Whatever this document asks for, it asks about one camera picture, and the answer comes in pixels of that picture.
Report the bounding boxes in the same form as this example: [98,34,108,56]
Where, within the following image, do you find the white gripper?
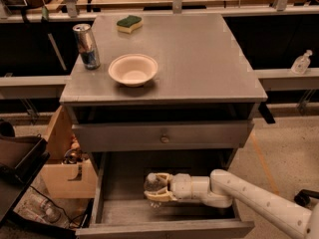
[145,172,192,202]

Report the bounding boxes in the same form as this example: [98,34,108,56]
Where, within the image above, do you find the clear plastic water bottle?
[144,173,167,208]

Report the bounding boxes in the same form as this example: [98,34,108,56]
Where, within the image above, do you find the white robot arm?
[144,169,319,239]

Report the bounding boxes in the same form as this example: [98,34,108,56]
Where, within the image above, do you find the open grey middle drawer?
[77,149,254,239]

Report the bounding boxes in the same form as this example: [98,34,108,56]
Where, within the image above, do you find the grey top drawer with knob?
[73,120,253,152]

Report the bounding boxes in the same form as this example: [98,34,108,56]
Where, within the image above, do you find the grey wooden drawer cabinet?
[59,13,269,239]

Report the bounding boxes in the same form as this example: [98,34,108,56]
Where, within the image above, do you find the plastic bottle on floor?
[30,194,61,224]

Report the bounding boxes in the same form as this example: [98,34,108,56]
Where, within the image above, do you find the clear hand sanitizer bottle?
[291,50,313,75]

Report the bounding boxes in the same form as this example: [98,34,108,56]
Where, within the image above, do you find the light wooden crate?
[41,106,97,198]

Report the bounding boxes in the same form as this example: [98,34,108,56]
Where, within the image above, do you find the white paper bowl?
[108,54,158,87]

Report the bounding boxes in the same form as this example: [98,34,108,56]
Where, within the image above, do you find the black plastic bin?
[0,135,47,183]

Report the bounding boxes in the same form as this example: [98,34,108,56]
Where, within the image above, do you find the black chair caster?
[294,189,319,207]

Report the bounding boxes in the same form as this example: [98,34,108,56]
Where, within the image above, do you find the silver blue drink can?
[73,24,100,70]

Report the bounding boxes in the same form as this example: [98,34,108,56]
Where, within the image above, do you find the green yellow sponge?
[117,15,143,34]

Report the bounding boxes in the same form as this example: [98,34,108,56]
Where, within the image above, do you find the black cable on floor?
[29,184,88,229]

